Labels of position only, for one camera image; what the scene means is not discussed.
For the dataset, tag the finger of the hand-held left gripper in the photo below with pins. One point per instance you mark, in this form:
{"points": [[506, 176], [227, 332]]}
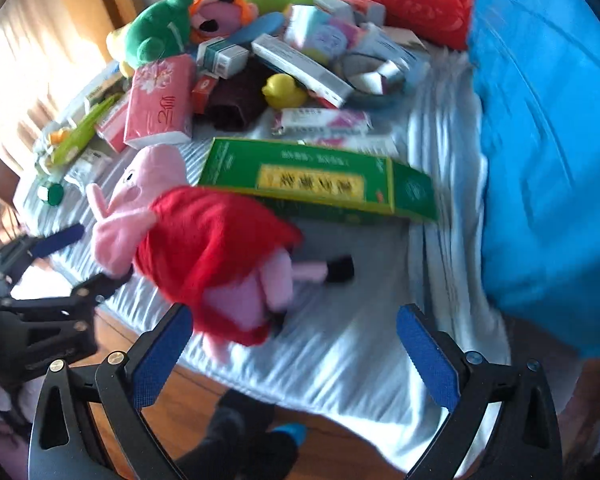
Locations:
{"points": [[95, 290], [62, 240]]}

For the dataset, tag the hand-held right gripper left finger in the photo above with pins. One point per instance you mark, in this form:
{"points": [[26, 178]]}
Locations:
{"points": [[162, 355]]}

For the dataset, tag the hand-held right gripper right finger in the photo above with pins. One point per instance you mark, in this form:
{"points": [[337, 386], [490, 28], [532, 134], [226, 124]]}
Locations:
{"points": [[427, 355]]}

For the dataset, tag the pink pig plush red dress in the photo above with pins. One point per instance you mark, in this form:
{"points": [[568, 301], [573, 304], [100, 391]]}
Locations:
{"points": [[220, 255]]}

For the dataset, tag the pink floral tissue pack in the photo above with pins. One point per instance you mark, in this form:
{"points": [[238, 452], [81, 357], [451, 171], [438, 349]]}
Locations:
{"points": [[160, 100]]}

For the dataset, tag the green carton box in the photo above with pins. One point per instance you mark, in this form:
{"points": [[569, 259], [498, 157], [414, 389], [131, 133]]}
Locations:
{"points": [[320, 180]]}

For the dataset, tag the blue plastic crate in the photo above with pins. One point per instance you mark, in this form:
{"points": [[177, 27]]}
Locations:
{"points": [[550, 135]]}

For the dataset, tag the green plastic cap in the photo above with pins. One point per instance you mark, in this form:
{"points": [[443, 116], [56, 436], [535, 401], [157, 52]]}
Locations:
{"points": [[52, 194]]}

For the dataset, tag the green wet wipes pack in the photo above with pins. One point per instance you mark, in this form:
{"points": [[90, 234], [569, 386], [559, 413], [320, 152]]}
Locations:
{"points": [[85, 132]]}

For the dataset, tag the person's black socked foot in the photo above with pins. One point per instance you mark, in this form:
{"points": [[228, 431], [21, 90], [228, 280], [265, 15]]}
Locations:
{"points": [[250, 435]]}

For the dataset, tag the white pink tissue pack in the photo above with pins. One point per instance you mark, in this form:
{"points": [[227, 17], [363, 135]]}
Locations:
{"points": [[114, 130]]}

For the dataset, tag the cream curtain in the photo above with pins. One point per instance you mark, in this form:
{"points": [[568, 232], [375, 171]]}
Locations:
{"points": [[35, 60]]}

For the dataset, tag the small red box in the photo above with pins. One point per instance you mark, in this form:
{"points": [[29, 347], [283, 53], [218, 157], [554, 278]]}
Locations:
{"points": [[204, 92]]}

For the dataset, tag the dark brown cloth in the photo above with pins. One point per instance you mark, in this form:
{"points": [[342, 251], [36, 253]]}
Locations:
{"points": [[235, 102]]}

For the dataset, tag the green yellow dinosaur plush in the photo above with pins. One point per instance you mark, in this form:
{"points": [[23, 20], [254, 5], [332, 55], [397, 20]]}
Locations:
{"points": [[155, 30]]}

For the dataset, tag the green white medicine box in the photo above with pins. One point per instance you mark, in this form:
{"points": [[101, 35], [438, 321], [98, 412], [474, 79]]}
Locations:
{"points": [[225, 57]]}

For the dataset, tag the pink white packet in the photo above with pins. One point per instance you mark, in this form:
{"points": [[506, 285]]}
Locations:
{"points": [[325, 121]]}

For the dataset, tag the yellow rubber duck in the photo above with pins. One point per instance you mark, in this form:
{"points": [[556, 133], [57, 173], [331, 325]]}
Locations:
{"points": [[282, 91]]}

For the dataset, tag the orange pink plush toy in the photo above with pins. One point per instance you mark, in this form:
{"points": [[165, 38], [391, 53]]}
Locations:
{"points": [[220, 15]]}

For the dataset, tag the grey silver packet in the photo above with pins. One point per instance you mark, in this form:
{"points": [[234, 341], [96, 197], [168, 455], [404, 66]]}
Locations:
{"points": [[377, 72]]}

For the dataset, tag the blue plush toy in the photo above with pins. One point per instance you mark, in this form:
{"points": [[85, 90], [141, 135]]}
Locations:
{"points": [[260, 27]]}

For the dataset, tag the long white box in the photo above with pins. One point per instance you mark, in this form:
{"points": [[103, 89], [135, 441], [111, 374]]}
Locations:
{"points": [[300, 67]]}

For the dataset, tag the colourful cartoon box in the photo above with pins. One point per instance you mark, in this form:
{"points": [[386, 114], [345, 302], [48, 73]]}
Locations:
{"points": [[322, 32]]}

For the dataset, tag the small clear plastic box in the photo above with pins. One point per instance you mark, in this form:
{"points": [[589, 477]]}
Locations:
{"points": [[362, 9]]}

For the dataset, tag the red toy suitcase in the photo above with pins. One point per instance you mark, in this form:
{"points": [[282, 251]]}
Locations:
{"points": [[420, 0]]}

